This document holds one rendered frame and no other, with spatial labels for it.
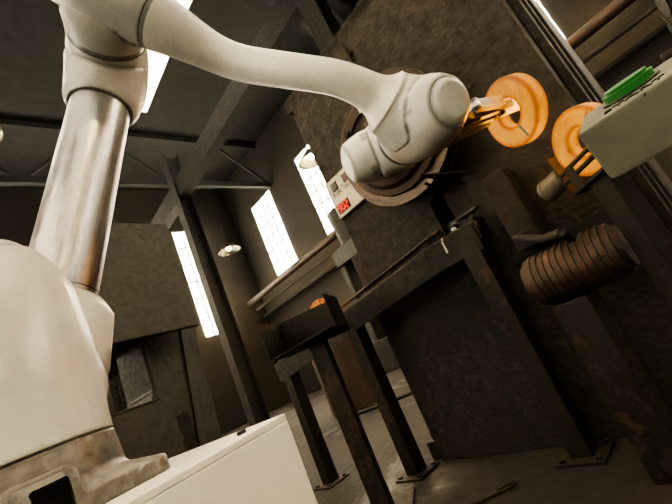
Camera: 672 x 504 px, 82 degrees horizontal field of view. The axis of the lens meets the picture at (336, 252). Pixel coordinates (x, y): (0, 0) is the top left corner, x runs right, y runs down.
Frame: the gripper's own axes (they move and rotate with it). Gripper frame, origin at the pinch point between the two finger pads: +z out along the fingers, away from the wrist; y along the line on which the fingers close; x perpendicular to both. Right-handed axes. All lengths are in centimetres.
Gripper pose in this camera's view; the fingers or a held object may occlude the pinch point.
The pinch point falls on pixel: (509, 105)
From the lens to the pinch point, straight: 100.3
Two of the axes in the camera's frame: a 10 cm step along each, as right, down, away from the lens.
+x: -4.4, -8.6, 2.4
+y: 1.4, -3.3, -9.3
